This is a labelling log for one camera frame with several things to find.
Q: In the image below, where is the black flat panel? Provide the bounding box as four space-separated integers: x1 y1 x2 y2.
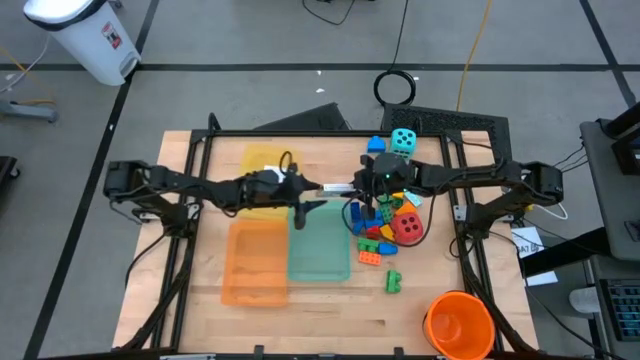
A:
253 101 352 133

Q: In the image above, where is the black floor cable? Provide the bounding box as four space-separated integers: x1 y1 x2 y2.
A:
301 0 357 27

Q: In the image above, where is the orange translucent plastic bin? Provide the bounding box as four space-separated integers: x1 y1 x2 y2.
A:
221 218 290 308

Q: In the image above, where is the blue two-stud toy brick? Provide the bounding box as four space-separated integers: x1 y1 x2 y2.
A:
363 209 385 230

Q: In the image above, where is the white computer mouse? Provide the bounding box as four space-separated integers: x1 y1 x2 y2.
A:
568 286 602 315

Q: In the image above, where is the black coiled cable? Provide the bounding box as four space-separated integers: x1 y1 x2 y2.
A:
372 0 418 108

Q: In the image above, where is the black desk beam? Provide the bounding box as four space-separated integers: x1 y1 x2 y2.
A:
519 227 609 279

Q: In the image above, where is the black monitor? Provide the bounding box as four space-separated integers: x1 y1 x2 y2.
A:
602 99 640 176

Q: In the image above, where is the white pedal trash can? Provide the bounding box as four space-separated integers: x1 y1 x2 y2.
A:
23 0 143 87

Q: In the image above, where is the teal translucent plastic bin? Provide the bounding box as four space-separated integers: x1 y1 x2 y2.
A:
286 199 352 283

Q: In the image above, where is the yellow cable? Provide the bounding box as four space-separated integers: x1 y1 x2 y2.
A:
455 0 495 113

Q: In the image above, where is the grey desk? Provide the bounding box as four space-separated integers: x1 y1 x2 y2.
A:
579 118 640 262

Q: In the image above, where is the green double-stud toy brick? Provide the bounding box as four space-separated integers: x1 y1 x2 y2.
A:
384 269 403 295

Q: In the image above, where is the yellow translucent plastic bin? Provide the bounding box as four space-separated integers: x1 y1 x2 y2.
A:
239 143 304 222

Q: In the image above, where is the long blue toy brick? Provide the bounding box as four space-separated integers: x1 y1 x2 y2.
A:
349 201 367 237

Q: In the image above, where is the backlit keyboard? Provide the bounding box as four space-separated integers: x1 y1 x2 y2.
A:
598 277 640 343

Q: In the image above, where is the black aluminium table frame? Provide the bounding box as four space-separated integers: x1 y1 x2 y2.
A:
112 113 539 360

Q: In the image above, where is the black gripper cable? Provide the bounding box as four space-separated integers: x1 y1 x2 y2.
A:
277 149 297 177
341 192 437 249

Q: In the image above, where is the red foam die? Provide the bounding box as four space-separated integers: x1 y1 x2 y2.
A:
389 212 425 247

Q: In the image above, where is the grey stand leg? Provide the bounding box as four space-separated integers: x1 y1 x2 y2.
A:
0 98 60 124

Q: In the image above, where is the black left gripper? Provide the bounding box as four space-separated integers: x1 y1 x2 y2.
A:
243 168 329 231

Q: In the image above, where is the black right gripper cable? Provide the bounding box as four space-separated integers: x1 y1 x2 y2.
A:
341 192 437 249

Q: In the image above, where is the cyan foam die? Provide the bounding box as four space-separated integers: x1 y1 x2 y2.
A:
389 127 418 160

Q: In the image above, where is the white paper sheet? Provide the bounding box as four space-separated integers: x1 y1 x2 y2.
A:
510 225 560 288

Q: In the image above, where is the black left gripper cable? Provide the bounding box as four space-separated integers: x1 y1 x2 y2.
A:
277 149 297 177

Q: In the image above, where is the orange plastic bucket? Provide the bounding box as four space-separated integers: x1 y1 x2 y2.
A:
422 290 497 360

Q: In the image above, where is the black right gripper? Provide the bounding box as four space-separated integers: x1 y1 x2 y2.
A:
352 152 418 222

